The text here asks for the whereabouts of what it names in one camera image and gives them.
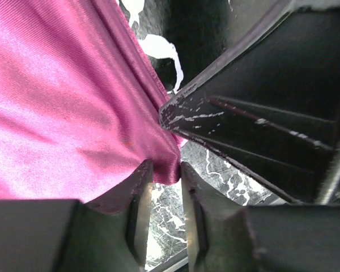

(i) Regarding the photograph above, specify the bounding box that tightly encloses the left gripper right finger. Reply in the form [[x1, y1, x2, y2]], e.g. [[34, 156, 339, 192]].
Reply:
[[181, 162, 340, 271]]

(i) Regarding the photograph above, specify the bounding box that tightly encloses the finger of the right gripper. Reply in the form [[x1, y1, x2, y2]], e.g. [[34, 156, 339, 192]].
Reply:
[[172, 1, 340, 125], [160, 84, 337, 203]]

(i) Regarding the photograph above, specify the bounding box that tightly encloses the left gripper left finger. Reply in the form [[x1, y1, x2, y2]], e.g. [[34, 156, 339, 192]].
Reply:
[[0, 160, 153, 271]]

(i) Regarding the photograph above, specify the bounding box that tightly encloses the purple satin napkin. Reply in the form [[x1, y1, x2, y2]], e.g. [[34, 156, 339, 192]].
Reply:
[[0, 1, 181, 202]]

